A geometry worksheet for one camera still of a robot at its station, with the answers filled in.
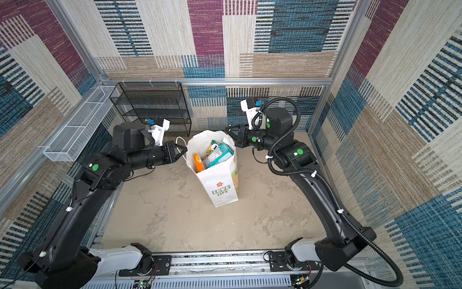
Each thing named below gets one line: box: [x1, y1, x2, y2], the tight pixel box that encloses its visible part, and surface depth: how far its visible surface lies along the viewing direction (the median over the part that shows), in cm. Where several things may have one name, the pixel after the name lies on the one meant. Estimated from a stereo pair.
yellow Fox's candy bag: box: [204, 139, 220, 159], surface depth 79 cm
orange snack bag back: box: [193, 153, 204, 173], surface depth 71 cm
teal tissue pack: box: [202, 140, 235, 170], surface depth 74 cm
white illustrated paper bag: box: [186, 130, 239, 208], surface depth 73 cm
